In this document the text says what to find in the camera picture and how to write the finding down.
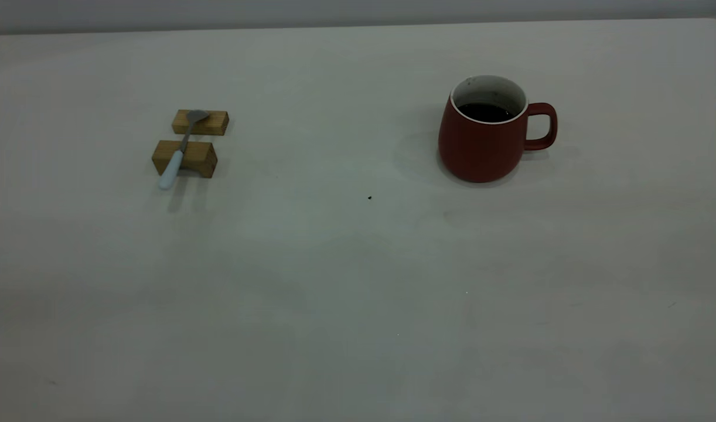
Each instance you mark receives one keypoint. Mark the red ceramic mug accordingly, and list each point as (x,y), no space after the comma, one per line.
(478,149)

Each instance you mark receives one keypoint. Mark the dark coffee liquid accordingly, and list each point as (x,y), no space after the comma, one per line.
(486,112)

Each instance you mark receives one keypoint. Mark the flat rectangular wooden block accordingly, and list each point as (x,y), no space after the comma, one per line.
(214,123)

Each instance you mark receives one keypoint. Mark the arched wooden block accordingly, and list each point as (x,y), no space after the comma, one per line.
(198,157)

